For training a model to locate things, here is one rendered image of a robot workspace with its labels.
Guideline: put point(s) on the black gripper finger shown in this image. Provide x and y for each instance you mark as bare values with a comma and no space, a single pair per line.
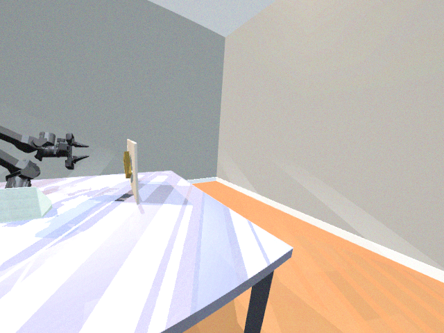
78,145
78,158

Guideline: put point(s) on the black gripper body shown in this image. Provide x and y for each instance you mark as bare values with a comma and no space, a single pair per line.
68,163

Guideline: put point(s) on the golden-brown picture frame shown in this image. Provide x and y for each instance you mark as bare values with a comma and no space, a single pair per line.
126,163

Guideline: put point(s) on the cream flat panel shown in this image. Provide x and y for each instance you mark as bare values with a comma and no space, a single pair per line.
132,148

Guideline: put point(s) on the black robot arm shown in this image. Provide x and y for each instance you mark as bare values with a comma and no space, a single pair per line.
22,172

